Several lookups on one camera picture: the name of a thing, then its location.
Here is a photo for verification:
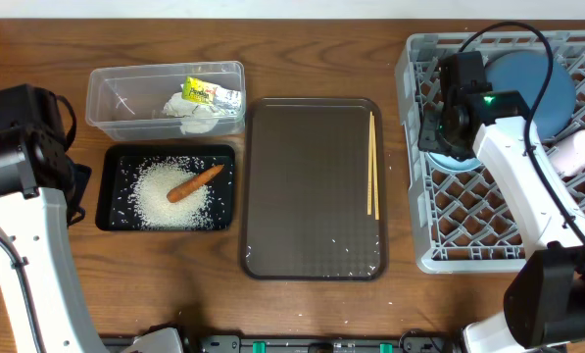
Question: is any light blue bowl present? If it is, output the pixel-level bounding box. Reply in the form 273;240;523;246
427;152;481;174

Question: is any dark blue plate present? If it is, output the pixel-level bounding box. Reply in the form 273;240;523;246
486;51;576;140

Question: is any white cup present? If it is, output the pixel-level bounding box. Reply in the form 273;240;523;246
549;129;585;177

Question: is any orange carrot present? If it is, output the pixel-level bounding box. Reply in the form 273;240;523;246
167;165;223;203

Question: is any white napkin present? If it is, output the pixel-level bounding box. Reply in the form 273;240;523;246
163;92;221;134

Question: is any yellow green snack wrapper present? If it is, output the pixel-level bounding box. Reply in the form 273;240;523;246
181;76;243;114

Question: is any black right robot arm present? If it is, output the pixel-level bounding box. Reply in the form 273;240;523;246
418;91;585;352

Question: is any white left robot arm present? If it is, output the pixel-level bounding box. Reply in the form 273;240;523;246
0;126;114;353

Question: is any grey dishwasher rack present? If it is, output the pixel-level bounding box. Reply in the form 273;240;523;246
395;30;585;274

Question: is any black food waste tray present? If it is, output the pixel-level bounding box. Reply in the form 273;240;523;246
95;144;235;231

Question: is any pile of white rice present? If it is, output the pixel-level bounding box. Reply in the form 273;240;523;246
127;156;213;230

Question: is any brown serving tray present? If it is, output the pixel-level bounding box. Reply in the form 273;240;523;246
240;97;388;281

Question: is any clear plastic bin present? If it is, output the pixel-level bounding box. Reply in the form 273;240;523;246
85;61;247;141

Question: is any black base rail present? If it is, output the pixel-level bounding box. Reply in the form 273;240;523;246
100;323;464;353

